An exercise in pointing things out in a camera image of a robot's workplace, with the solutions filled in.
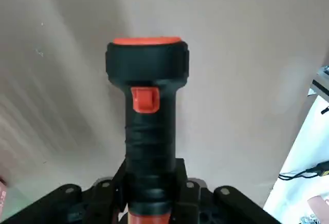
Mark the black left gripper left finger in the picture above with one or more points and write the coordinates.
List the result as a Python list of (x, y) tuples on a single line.
[(77, 206)]

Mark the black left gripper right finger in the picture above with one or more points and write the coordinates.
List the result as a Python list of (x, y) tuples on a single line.
[(218, 208)]

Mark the grey metal device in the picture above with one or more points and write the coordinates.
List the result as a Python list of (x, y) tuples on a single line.
[(322, 80)]

